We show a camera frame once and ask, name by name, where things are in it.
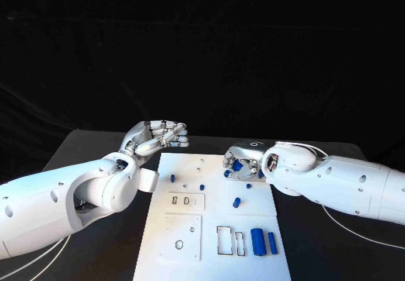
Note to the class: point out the white task board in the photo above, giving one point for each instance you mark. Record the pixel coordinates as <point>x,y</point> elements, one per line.
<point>188,259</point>

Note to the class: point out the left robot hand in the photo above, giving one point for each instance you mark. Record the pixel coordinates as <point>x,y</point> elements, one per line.
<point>141,136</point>

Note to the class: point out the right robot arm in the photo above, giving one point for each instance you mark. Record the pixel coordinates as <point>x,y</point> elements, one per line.
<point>341,182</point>

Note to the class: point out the thick blue cylinder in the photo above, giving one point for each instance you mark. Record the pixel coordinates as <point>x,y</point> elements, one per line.
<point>258,242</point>

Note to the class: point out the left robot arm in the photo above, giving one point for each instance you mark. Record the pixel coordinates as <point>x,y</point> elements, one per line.
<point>37,204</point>

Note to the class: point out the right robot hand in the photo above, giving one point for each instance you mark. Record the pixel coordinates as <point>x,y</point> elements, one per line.
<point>245,149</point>

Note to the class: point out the thin blue cylinder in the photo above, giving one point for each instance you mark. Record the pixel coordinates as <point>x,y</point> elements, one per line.
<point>272,243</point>

